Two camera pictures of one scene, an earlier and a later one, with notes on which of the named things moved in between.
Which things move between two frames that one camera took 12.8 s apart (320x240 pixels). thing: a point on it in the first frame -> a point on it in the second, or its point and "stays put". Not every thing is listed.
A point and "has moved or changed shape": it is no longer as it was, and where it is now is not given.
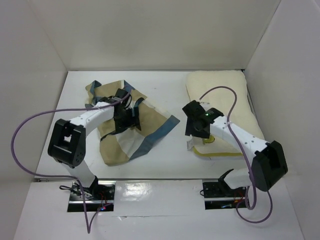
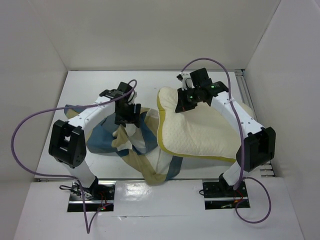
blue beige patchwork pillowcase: x=116 y=148 has moved or changed shape
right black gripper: x=191 y=122 -> x=185 y=100
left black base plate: x=95 y=193 stays put
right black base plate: x=219 y=189 stays put
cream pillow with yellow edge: x=225 y=91 has moved or changed shape
